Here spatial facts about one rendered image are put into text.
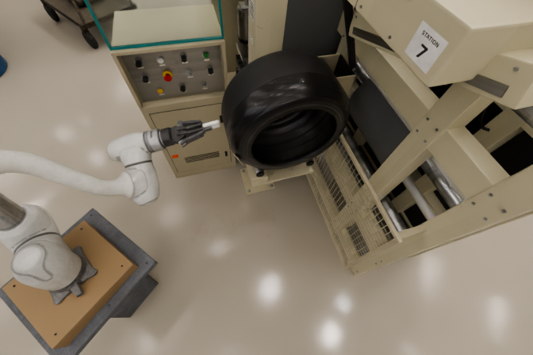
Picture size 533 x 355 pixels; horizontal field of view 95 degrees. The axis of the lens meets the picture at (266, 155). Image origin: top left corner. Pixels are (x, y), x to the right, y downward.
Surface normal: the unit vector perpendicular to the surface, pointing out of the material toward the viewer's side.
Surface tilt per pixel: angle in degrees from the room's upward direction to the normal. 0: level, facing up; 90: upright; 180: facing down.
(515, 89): 90
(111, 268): 4
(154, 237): 0
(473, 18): 0
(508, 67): 90
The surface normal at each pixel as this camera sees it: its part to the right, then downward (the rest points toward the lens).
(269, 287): 0.06, -0.55
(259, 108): -0.21, 0.31
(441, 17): -0.96, 0.20
